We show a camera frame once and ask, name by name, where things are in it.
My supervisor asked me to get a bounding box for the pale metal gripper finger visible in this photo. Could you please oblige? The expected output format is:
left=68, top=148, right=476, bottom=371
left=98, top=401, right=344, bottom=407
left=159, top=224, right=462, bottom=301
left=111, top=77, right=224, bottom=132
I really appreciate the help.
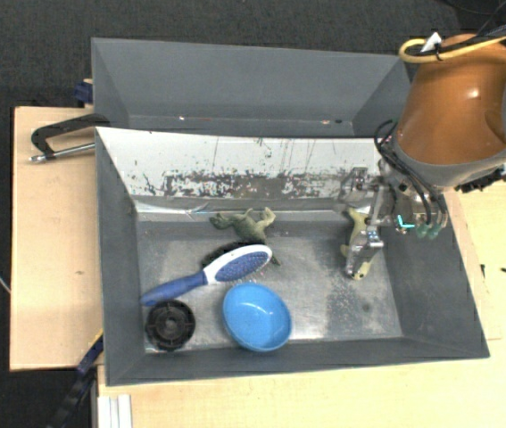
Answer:
left=344, top=226, right=386, bottom=280
left=337, top=166, right=375, bottom=205

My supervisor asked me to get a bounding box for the grey metal bin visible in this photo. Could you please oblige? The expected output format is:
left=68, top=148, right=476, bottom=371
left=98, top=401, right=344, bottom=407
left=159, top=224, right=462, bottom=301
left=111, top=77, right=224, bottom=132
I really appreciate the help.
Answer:
left=90, top=37, right=491, bottom=387

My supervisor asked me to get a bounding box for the blue and white hairbrush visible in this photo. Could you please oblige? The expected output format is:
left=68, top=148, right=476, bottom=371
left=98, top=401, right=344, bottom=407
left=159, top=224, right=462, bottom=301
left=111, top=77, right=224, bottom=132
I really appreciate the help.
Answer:
left=139, top=241, right=275, bottom=308

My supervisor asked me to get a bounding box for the green toy dinosaur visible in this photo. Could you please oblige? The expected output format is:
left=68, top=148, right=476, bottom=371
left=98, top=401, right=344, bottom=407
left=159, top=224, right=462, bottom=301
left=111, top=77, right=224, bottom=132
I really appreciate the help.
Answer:
left=209, top=206, right=283, bottom=268

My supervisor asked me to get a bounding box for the blue bowl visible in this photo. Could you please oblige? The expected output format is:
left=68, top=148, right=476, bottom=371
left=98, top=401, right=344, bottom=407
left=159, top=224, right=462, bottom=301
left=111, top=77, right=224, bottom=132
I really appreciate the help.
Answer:
left=221, top=282, right=294, bottom=353

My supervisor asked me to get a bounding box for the black round ribbed disc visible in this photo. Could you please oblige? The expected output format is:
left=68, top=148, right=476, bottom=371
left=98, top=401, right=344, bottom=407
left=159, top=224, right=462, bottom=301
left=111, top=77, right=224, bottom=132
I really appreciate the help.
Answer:
left=144, top=299, right=197, bottom=353

